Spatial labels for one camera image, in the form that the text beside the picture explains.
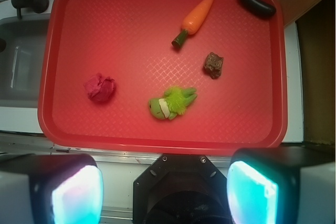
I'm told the brown rock-like lump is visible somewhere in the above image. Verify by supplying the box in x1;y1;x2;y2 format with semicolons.
203;52;224;79

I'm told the crumpled red paper ball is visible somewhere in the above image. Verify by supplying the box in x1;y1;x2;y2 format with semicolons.
83;73;116;103

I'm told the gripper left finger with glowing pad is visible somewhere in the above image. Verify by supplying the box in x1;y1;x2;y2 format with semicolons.
1;153;103;223

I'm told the orange toy carrot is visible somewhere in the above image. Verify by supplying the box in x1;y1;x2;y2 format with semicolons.
171;0;214;49

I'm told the red plastic tray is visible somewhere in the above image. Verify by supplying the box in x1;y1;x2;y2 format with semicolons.
38;0;288;156

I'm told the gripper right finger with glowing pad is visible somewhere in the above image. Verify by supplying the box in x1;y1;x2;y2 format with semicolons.
227;147;335;223

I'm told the green fuzzy toy creature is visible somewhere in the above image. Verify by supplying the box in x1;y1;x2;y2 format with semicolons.
148;86;197;120

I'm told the grey sink basin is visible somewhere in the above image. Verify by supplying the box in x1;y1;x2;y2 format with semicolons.
1;14;50;108

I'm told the black toy eggplant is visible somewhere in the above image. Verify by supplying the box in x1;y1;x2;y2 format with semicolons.
239;0;277;19

